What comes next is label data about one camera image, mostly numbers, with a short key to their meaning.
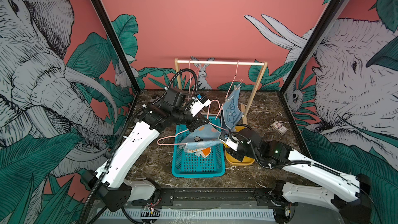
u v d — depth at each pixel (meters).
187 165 0.84
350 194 0.40
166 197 0.74
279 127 0.98
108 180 0.37
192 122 0.57
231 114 0.99
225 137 0.60
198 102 0.56
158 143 0.61
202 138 0.88
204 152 0.88
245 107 1.04
